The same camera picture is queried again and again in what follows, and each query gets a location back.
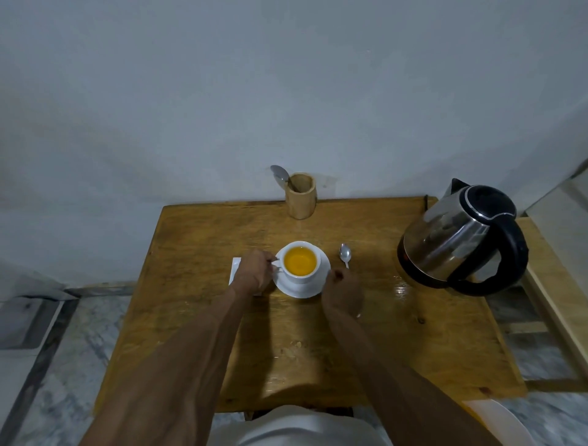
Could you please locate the person's left hand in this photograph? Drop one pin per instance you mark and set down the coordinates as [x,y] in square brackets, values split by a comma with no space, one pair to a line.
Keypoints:
[250,273]

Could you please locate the person's right hand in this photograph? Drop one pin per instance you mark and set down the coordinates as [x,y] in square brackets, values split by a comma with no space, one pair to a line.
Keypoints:
[343,294]

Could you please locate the person's left fingers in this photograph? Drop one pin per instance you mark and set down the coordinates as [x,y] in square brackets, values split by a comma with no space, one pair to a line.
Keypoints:
[268,262]

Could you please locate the person's right fingers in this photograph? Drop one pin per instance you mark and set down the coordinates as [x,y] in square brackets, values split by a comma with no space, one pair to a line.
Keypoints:
[338,275]

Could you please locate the white tea cup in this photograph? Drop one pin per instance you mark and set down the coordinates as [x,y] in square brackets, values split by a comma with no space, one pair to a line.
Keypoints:
[299,280]

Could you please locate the person's left forearm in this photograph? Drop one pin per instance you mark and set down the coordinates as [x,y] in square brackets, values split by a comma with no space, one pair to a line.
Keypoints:
[183,367]

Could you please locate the person's right forearm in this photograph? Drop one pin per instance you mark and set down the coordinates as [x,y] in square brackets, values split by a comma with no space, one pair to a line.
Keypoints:
[395,390]

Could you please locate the small metal teaspoon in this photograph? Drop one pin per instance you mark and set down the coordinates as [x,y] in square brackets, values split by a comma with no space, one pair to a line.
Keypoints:
[345,253]

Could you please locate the yellow tea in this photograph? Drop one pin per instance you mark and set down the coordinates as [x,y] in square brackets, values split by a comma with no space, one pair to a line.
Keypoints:
[300,261]

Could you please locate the white paper napkin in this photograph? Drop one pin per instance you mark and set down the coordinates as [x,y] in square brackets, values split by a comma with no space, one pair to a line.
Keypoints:
[235,271]

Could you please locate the white saucer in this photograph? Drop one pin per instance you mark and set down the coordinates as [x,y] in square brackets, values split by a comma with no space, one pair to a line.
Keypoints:
[298,292]

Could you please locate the bamboo cutlery holder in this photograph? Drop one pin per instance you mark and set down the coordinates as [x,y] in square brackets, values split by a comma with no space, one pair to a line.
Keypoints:
[301,202]

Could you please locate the person's white garment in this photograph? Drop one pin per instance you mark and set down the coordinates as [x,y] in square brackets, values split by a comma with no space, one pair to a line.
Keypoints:
[294,429]

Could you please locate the white plate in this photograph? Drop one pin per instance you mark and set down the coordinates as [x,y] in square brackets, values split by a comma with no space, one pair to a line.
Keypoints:
[498,420]

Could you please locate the wooden bench frame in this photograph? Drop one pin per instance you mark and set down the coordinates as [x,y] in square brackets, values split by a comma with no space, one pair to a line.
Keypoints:
[551,280]

